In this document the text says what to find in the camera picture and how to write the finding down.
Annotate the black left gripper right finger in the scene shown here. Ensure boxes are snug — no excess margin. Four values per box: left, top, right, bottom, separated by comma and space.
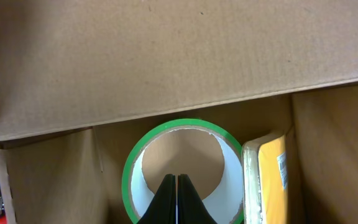
177, 174, 216, 224

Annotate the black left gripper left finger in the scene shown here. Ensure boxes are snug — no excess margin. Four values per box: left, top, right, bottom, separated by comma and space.
137, 174, 177, 224

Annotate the green tape roll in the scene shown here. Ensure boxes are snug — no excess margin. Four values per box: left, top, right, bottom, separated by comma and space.
121, 118, 244, 223

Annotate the cardboard box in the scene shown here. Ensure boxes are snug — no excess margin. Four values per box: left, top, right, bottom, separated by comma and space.
0, 0, 358, 223

